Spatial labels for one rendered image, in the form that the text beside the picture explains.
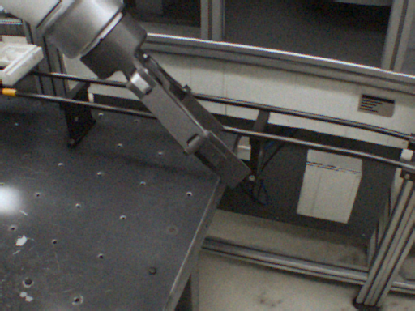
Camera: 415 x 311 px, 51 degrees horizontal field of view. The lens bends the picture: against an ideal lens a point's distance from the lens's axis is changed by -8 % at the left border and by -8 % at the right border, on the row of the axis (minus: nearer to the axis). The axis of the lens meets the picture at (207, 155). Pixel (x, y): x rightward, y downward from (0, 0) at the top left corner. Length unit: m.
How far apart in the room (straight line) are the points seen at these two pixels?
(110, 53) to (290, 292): 1.31
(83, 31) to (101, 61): 0.04
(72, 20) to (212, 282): 1.32
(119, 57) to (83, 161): 0.65
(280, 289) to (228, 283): 0.19
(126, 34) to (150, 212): 0.54
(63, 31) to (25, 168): 0.69
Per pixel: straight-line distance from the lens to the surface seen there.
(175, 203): 0.98
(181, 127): 0.46
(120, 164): 1.08
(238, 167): 0.51
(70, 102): 1.07
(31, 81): 1.66
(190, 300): 1.20
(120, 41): 0.49
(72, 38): 0.48
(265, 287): 1.67
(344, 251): 1.82
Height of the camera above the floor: 1.38
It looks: 40 degrees down
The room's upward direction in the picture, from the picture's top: straight up
